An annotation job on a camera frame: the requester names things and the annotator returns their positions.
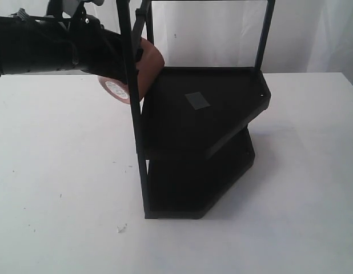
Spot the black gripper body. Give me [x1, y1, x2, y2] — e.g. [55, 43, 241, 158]
[69, 15, 122, 74]

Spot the pink ceramic mug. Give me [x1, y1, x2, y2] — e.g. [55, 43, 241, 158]
[98, 38, 165, 104]

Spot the black two-tier shelf rack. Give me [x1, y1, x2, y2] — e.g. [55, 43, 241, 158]
[117, 1, 275, 219]

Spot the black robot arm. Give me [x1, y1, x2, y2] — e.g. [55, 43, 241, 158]
[0, 14, 126, 82]

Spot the grey square sticker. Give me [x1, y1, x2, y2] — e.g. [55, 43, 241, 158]
[185, 92, 210, 110]

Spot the white backdrop curtain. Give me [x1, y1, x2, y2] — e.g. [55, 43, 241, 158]
[0, 0, 353, 76]

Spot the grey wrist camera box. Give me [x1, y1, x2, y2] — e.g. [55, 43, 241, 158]
[68, 0, 105, 18]

